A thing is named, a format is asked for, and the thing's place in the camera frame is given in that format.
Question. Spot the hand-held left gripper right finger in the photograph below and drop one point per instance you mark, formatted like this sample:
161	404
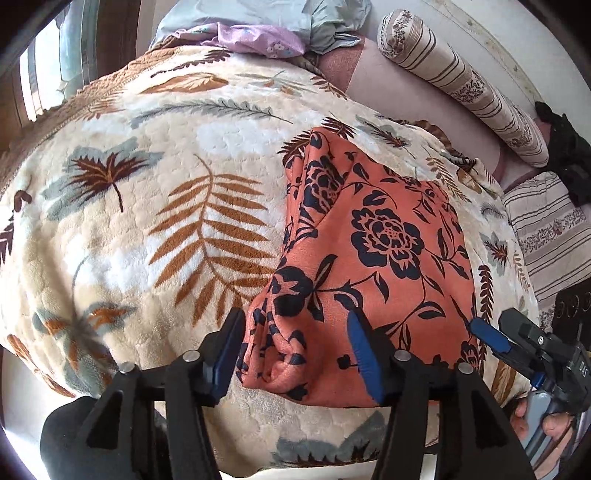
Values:
364	355

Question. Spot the black panel with round knobs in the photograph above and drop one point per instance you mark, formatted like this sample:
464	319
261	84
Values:
575	304

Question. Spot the person's right hand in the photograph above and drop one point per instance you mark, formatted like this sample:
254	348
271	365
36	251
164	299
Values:
551	427

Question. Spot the orange floral cloth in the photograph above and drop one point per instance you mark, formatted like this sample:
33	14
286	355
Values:
383	258

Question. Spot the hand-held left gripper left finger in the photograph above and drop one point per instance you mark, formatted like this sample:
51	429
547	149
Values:
225	369

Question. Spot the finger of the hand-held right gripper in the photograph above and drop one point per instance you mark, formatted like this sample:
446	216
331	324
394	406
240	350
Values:
517	325
487	334

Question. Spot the striped bolster pillow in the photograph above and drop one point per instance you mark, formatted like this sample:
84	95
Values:
466	78

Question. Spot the wooden door with glass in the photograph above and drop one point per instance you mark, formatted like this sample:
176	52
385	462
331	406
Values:
41	55

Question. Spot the grey-blue cloth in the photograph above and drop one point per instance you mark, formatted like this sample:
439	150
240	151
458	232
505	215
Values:
258	16

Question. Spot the striped floral pillow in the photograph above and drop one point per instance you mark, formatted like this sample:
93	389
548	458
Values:
549	230

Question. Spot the lilac floral cloth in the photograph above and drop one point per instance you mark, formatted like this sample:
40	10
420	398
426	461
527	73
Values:
258	39

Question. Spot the leaf print fleece blanket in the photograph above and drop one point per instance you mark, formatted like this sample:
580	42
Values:
152	221

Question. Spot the black clothing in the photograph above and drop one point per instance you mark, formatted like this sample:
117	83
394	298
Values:
565	147

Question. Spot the pink bed sheet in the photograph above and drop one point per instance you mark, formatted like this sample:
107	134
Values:
415	92

